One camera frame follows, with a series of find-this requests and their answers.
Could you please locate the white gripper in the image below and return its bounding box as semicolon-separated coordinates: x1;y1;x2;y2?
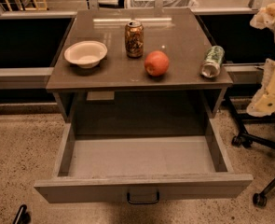
246;3;275;117

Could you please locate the green soda can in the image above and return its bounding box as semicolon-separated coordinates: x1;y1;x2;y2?
200;46;225;78

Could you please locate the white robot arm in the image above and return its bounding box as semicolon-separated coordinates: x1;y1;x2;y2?
246;3;275;117

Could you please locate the brown gold soda can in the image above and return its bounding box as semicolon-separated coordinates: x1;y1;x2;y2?
125;20;144;58

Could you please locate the grey cabinet with counter top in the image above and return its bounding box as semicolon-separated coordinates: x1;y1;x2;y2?
47;9;231;138

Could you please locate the open grey top drawer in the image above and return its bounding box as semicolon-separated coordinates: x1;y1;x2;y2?
34;119;253;203

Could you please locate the red apple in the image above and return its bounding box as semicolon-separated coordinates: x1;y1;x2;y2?
144;50;169;77

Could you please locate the black wheeled chair base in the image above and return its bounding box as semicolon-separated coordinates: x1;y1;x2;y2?
224;93;275;208

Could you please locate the white paper bowl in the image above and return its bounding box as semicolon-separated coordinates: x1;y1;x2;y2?
64;41;107;68

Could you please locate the black object bottom left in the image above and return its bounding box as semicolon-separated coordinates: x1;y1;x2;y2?
12;204;31;224

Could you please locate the white wire basket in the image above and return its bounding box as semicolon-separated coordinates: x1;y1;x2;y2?
125;0;199;8

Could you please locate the black drawer handle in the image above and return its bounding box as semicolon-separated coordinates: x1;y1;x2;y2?
126;191;160;205

